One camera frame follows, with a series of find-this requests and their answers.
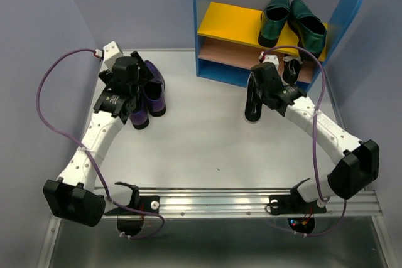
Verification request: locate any black sneaker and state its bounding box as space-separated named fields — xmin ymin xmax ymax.
xmin=244 ymin=73 xmax=263 ymax=124
xmin=282 ymin=55 xmax=303 ymax=85

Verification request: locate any purple loafer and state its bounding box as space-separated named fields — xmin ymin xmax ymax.
xmin=143 ymin=60 xmax=166 ymax=117
xmin=129 ymin=98 xmax=149 ymax=130

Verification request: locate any green loafer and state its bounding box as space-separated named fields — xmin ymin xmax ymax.
xmin=258 ymin=0 xmax=290 ymax=48
xmin=288 ymin=0 xmax=327 ymax=59

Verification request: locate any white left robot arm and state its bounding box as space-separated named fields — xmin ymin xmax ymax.
xmin=43 ymin=51 xmax=153 ymax=227

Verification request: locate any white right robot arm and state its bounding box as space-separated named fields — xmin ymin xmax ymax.
xmin=251 ymin=62 xmax=379 ymax=215

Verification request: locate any blue and yellow shoe shelf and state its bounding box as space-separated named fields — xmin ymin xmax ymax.
xmin=193 ymin=0 xmax=362 ymax=87

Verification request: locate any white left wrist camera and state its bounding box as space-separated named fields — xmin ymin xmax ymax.
xmin=103 ymin=41 xmax=124 ymax=71

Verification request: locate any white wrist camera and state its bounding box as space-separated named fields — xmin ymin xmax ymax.
xmin=103 ymin=41 xmax=124 ymax=71
xmin=259 ymin=54 xmax=279 ymax=68

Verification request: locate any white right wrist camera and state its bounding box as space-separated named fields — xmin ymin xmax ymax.
xmin=259 ymin=54 xmax=279 ymax=68

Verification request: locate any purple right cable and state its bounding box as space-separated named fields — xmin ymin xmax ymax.
xmin=259 ymin=45 xmax=348 ymax=238

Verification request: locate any purple cable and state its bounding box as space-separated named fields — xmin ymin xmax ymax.
xmin=259 ymin=45 xmax=348 ymax=238
xmin=36 ymin=48 xmax=165 ymax=240

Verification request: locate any aluminium mounting rail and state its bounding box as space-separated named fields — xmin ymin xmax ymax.
xmin=50 ymin=188 xmax=384 ymax=218

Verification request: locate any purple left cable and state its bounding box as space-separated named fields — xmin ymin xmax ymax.
xmin=36 ymin=48 xmax=165 ymax=240

